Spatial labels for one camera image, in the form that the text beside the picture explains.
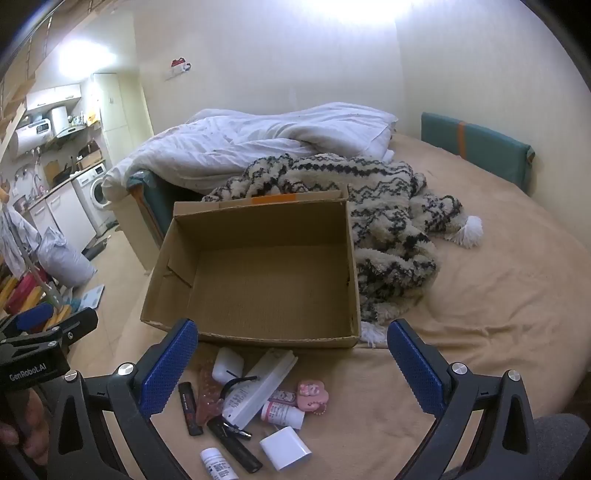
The white charger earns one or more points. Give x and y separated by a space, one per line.
284 447

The black lipstick tube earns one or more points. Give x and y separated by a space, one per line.
189 408

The white hanging clothes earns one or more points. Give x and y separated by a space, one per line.
16 240

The white pill bottle pink label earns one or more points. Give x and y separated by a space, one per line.
281 414

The white earbud case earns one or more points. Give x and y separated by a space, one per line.
226 362

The white water heater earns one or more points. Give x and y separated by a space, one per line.
30 136

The pink heart compact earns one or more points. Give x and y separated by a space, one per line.
310 397

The white plastic bag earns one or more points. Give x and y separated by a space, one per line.
64 261

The white wall cabinet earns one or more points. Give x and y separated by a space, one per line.
53 97

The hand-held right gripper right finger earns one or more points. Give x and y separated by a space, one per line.
415 369

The patterned fuzzy blanket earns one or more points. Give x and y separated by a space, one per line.
392 221

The beige bed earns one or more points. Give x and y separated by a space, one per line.
485 300

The small white bottle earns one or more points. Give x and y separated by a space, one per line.
217 466

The long white box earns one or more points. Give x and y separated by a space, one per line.
263 383

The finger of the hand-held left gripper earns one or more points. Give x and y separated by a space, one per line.
74 323
32 316

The wall hook with red item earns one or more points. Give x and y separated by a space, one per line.
178 68

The teal cushion with orange stripe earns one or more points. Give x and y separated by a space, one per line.
485 147

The white washing machine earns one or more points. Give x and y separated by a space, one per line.
97 194

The white base cabinet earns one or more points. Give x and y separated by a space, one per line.
64 217

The red bag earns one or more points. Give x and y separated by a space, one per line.
25 293

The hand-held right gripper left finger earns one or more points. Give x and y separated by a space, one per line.
171 369

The person's left hand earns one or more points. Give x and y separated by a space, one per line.
23 429

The white duvet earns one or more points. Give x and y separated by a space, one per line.
240 143

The bathroom scale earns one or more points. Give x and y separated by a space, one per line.
87 300

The small pink bottle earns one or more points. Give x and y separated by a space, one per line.
284 398

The person's grey trouser leg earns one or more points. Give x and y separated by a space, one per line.
561 447

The tall white cupboard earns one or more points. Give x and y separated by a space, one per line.
120 115

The brown cardboard box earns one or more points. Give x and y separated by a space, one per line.
268 277

